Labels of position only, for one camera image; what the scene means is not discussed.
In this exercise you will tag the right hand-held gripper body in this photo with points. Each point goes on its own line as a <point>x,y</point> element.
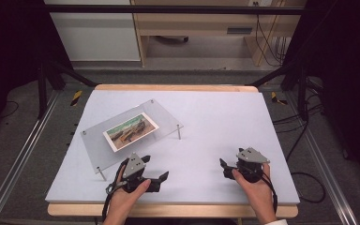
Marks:
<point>250,168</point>

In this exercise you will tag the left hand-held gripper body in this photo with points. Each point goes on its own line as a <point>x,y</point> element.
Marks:
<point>133,167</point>

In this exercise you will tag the person's right hand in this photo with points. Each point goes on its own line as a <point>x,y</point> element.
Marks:
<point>258,197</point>

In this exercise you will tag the person's left hand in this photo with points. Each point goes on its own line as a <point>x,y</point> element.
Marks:
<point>122,203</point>

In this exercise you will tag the printed photo card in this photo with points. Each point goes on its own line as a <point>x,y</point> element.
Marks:
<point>131,131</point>

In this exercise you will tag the wooden table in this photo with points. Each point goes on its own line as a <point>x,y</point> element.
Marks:
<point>168,211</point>

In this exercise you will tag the white table mat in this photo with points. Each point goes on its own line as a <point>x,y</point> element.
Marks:
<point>215,125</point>

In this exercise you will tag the clear acrylic stand metal legs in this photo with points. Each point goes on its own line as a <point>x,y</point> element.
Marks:
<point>156,112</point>

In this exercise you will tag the right yellow clamp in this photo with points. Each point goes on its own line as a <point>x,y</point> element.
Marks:
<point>275,98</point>

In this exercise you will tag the yellow clamp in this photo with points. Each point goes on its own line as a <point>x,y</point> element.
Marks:
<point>275,98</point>
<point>76,97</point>

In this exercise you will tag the left yellow clamp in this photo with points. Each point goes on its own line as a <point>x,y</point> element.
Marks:
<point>76,97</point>

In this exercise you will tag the black metal stand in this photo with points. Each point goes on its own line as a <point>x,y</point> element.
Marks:
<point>42,90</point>
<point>302,93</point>

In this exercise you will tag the white cabinet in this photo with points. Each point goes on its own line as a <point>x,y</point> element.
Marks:
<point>97,37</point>

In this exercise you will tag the black curtain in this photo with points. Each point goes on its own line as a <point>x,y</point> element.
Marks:
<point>347,78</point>
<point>9,53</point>

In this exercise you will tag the grey desk label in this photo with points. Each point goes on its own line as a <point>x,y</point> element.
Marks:
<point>239,30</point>

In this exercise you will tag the light wooden desk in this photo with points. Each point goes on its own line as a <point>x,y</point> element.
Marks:
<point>197,22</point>

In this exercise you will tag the aluminium floor rail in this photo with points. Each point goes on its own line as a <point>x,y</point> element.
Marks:
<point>325,162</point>
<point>15,159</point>

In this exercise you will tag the black metal frame bar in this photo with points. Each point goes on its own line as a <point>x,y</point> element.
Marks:
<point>175,9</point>

